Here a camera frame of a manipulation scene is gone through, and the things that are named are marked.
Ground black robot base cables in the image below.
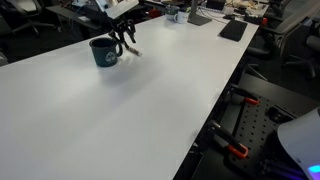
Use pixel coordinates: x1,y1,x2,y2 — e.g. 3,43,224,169
259,158,308,180

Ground white paper sheet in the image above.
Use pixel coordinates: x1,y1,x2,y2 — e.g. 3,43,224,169
77,15,92,24

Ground dark green mug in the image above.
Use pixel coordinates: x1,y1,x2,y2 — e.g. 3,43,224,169
164,4,181,22

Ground black office chair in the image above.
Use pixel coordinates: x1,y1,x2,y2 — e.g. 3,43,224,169
283,18,320,80

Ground grey object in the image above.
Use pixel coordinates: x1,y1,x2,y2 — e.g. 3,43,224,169
0,51,9,68

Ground beige clutter pile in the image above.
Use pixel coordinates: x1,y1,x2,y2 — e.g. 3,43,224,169
229,0,260,10

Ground small white blue box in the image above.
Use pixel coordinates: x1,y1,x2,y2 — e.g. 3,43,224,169
71,0,91,8

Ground grey backed office chair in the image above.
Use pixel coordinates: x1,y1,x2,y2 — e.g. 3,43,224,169
246,0,320,68

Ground black knob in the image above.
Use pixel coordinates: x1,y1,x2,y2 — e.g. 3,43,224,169
266,106,294,124

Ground small white cup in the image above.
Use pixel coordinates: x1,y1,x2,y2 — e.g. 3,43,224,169
223,5,235,16

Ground white mug with dark print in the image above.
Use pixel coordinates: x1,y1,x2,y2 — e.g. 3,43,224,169
173,10,190,25

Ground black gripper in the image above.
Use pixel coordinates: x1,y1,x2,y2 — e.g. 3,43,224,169
97,9,138,48

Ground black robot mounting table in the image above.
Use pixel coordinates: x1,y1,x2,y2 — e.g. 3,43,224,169
191,73,320,180

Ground grey monitor stand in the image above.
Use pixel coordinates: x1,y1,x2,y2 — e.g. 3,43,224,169
187,0,213,27

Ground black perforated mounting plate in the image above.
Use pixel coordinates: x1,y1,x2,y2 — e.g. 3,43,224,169
228,94,298,180

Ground black rectangular box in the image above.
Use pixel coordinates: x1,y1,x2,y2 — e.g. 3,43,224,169
243,13,264,26

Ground black background desk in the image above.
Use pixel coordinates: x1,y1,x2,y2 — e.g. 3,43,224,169
45,0,148,36

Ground black mouse pad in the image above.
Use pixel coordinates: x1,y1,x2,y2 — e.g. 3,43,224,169
218,19,249,43

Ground dark office chair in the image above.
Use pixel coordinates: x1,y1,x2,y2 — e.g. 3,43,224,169
0,0,56,36

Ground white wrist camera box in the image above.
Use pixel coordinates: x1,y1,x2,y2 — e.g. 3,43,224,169
105,0,140,20

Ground dark teal logo mug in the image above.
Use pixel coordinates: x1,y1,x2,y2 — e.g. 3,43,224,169
88,36,124,68

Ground black orange-handled clamp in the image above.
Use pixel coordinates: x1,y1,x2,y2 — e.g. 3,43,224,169
207,119,250,159
223,83,260,106

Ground black monitor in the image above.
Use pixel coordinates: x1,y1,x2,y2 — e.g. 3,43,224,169
205,0,226,11

